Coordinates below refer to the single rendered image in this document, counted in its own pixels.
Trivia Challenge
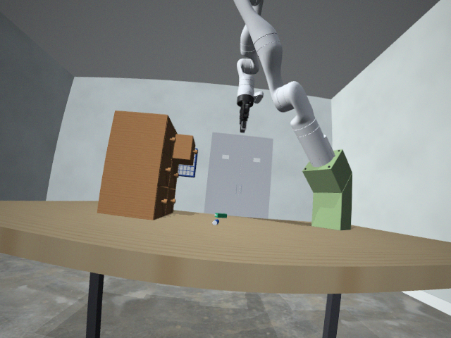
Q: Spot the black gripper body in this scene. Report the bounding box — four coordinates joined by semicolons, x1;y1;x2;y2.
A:
237;94;254;113

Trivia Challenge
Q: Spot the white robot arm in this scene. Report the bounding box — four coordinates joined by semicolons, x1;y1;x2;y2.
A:
234;0;335;167

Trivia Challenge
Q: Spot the small brown wooden chest of drawers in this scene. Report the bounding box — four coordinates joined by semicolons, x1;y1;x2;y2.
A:
97;111;179;220

